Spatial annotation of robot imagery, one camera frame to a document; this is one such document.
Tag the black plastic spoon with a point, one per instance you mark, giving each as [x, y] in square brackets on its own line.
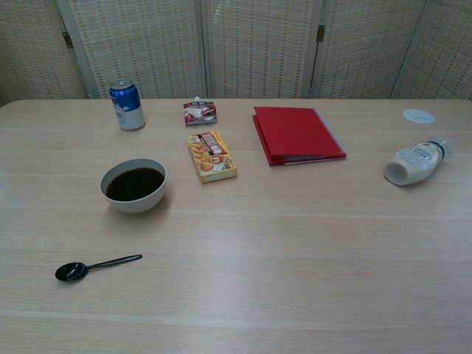
[70, 272]

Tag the cup of black coffee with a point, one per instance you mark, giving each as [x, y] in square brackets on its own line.
[133, 207]

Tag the yellow curry roux box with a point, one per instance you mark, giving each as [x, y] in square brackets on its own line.
[212, 156]

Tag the red spiral notebook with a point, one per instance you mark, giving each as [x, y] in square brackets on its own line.
[295, 132]

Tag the red white snack pouch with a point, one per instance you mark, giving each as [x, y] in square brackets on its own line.
[199, 112]

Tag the blue white drink can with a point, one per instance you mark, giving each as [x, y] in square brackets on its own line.
[129, 110]

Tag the woven bamboo folding screen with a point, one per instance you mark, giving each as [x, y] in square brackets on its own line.
[258, 48]

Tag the white mayonnaise squeeze bottle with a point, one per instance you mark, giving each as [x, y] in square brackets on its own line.
[413, 162]

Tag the white round grommet cap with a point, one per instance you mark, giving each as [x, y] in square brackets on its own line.
[418, 115]

